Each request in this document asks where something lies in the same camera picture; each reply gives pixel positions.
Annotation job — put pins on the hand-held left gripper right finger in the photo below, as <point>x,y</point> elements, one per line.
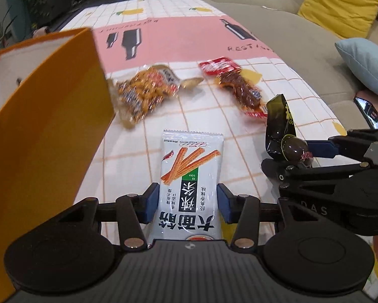
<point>224,203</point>

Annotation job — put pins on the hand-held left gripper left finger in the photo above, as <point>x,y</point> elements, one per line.
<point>150,203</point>

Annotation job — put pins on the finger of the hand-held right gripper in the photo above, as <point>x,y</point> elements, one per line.
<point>280,171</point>
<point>323,149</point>

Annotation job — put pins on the dark green egg packet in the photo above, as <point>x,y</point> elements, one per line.
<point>280,123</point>

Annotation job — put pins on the white spicy strip packet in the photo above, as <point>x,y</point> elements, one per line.
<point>189,170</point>

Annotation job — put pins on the orange cardboard box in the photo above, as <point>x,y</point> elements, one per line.
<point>50,132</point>

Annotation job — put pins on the black smartphone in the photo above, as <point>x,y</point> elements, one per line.
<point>367,110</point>

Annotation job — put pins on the red dried meat packet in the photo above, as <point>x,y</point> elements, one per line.
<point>236,85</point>

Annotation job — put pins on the light blue cushion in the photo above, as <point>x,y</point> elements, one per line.
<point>368,60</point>

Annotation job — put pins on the clear peanut packet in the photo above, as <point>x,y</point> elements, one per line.
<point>141,91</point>

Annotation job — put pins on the beige sofa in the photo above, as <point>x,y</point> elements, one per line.
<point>302,28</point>

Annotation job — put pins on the single peanut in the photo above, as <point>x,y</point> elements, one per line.
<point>192,82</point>

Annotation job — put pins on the yellow cushion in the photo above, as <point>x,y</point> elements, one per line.
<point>337,3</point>

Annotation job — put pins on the pink and white checked tablecloth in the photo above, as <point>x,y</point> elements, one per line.
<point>192,38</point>

